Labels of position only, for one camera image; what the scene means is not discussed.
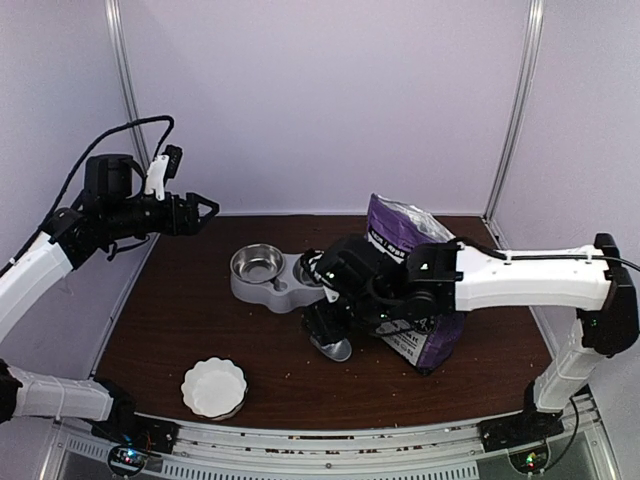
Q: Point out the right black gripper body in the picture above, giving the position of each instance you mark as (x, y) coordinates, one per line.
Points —
(335, 329)

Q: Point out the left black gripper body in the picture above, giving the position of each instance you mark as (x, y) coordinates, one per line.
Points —
(169, 223)

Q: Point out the metal food scoop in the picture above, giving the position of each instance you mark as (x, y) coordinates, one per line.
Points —
(339, 351)

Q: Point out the purple puppy food bag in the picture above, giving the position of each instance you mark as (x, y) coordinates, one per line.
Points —
(414, 329)

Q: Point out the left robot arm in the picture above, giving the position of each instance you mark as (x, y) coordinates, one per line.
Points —
(119, 200)

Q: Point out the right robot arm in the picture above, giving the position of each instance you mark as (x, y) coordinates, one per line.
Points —
(367, 288)

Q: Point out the grey double pet feeder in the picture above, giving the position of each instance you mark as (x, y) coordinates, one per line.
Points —
(282, 295)

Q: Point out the right steel feeder bowl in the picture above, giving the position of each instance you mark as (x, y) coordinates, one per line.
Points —
(305, 268)

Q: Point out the steel feeder bowl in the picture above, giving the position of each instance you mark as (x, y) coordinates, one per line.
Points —
(305, 268)
(257, 263)

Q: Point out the left steel feeder bowl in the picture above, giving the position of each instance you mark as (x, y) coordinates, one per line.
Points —
(257, 263)

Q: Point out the white scalloped ceramic dish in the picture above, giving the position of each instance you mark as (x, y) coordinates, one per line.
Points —
(215, 388)

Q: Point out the right circuit board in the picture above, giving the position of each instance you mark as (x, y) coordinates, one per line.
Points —
(530, 461)

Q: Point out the circuit board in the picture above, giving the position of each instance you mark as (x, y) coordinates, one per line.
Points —
(530, 461)
(123, 460)

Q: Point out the left circuit board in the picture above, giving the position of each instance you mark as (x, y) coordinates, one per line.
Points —
(123, 460)

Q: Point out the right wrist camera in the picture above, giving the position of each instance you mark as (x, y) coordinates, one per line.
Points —
(331, 294)

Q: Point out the front aluminium rail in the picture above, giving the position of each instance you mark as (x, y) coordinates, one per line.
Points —
(452, 450)

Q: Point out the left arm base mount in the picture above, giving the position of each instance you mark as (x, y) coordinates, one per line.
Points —
(147, 434)

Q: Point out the left aluminium frame post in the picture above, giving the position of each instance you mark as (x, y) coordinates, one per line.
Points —
(118, 42)

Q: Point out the aluminium frame post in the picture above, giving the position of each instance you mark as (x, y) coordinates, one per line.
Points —
(118, 42)
(529, 57)

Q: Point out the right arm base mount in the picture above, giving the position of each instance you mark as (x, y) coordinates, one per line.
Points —
(518, 429)

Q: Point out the right aluminium frame post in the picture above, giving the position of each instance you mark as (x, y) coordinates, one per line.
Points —
(529, 57)

